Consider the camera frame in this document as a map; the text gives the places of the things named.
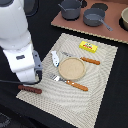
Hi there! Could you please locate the black stove burner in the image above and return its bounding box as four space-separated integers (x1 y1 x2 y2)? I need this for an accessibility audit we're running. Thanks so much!
91 3 108 11

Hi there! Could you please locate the dark grey frying pan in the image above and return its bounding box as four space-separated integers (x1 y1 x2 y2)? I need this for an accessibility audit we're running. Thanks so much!
83 8 112 31

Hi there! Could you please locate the fork with wooden handle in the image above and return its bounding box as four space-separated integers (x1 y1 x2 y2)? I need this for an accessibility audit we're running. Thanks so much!
48 73 88 91

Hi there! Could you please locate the yellow box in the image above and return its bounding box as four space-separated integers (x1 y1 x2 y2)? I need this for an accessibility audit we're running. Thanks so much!
79 41 97 53

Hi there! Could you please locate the beige bowl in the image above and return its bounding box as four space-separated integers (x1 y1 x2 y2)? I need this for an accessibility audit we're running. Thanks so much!
121 7 128 30

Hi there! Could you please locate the round wooden plate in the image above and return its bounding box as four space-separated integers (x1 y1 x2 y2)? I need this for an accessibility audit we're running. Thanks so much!
58 57 86 80

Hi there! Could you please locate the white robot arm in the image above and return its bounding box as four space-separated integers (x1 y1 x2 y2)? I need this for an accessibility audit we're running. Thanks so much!
0 0 42 85

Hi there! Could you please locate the white fish toy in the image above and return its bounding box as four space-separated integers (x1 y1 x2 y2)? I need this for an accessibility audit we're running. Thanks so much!
51 51 59 67

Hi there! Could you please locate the brown grilled sausage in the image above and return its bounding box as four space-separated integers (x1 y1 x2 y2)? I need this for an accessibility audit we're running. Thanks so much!
18 85 42 94

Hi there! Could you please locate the knife with wooden handle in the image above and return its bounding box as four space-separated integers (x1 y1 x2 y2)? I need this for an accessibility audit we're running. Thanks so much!
61 52 100 65

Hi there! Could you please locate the dark grey pot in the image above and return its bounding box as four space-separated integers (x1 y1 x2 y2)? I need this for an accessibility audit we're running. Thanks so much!
59 0 82 20

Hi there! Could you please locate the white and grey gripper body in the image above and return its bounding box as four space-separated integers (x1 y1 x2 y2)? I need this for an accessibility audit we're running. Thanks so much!
4 44 43 84

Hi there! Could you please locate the beige woven placemat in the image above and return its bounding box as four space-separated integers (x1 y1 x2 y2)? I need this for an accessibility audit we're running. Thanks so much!
17 33 117 128

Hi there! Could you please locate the black cable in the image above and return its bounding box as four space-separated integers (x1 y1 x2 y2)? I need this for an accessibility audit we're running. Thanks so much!
0 69 43 86

